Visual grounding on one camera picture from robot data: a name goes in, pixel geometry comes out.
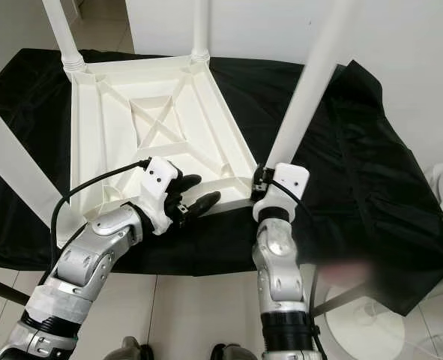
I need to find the white plastic table top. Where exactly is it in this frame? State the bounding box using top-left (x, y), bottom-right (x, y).
top-left (55, 55), bottom-right (259, 241)

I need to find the white plastic table leg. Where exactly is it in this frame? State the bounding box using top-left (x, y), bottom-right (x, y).
top-left (0, 94), bottom-right (72, 230)
top-left (265, 0), bottom-right (357, 170)
top-left (41, 0), bottom-right (87, 72)
top-left (190, 0), bottom-right (211, 65)

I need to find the pink cloth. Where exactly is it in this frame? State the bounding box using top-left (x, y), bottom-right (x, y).
top-left (319, 261), bottom-right (372, 280)

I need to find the black table cloth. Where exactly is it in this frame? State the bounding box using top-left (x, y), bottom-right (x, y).
top-left (0, 46), bottom-right (443, 316)

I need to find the black metal table leg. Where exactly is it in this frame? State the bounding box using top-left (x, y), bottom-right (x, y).
top-left (0, 274), bottom-right (31, 307)
top-left (311, 289), bottom-right (364, 316)

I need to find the grey left robot foot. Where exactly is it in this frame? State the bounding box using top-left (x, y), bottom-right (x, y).
top-left (110, 336), bottom-right (154, 360)

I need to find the grey robot foot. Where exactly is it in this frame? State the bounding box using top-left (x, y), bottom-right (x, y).
top-left (110, 336), bottom-right (154, 360)
top-left (210, 343), bottom-right (259, 360)

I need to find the grey right robot foot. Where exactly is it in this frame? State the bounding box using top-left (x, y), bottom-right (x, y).
top-left (210, 343), bottom-right (259, 360)

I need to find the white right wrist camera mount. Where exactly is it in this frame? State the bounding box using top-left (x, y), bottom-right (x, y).
top-left (253, 163), bottom-right (310, 224)

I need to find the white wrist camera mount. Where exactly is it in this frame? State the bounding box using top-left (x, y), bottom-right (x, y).
top-left (253, 163), bottom-right (310, 224)
top-left (139, 156), bottom-right (183, 235)

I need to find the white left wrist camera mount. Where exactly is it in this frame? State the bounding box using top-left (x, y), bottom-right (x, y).
top-left (139, 156), bottom-right (183, 235)

